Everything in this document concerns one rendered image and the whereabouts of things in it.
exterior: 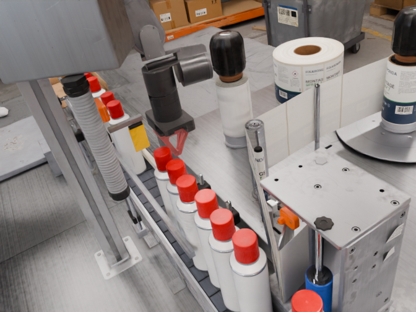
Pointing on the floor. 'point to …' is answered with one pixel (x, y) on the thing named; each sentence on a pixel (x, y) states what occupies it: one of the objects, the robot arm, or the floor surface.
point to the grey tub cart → (314, 21)
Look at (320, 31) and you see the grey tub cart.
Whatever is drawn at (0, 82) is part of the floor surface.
